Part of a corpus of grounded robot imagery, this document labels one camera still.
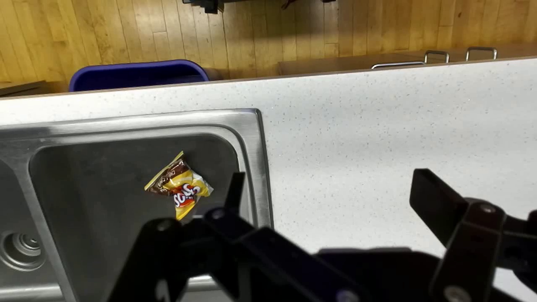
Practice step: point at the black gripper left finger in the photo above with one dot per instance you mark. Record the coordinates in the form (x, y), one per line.
(248, 263)

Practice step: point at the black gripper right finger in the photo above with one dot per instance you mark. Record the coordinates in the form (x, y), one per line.
(478, 238)

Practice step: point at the stainless steel double sink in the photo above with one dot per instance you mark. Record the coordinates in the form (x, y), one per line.
(72, 191)

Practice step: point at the blue plastic bin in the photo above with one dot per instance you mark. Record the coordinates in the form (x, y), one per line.
(135, 74)

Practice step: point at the metal cabinet handle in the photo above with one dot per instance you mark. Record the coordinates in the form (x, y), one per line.
(479, 54)
(436, 57)

